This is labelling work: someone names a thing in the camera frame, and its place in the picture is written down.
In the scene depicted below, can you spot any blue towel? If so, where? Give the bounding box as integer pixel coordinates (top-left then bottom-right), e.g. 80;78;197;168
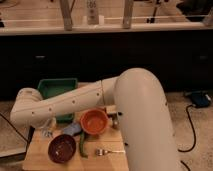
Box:
62;122;82;136

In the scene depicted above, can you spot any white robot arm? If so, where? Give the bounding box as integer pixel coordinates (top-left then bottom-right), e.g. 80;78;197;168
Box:
10;68;181;171

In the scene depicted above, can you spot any purple bowl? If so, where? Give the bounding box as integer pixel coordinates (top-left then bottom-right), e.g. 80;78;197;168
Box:
48;134;76;163

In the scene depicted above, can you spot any orange bowl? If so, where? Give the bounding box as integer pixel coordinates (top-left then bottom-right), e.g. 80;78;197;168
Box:
80;109;108;135

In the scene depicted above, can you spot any green chili pepper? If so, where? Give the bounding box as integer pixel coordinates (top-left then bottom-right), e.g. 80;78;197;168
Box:
79;131;88;158

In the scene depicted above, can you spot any green plastic tray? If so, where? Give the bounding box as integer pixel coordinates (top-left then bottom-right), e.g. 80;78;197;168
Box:
36;78;79;123

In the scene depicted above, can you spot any silver fork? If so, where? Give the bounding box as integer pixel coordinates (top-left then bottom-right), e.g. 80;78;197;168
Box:
95;148;125;156

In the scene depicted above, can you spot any small metal cup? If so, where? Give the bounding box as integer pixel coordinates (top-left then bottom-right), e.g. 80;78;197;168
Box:
112;115;119;129

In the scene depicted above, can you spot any dark blue floor device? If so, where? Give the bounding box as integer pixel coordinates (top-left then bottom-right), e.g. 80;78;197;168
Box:
190;92;211;108

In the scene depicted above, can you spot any left wooden post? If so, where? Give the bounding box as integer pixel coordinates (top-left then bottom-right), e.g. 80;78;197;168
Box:
59;0;72;31

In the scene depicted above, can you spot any wooden post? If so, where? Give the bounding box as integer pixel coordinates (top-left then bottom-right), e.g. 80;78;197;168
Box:
122;0;134;29
59;0;72;31

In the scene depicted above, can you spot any black floor cable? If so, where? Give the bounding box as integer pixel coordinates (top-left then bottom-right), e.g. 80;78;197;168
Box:
177;104;198;171

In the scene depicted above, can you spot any right wooden post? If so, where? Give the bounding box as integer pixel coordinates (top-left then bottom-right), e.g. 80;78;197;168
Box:
122;0;134;29

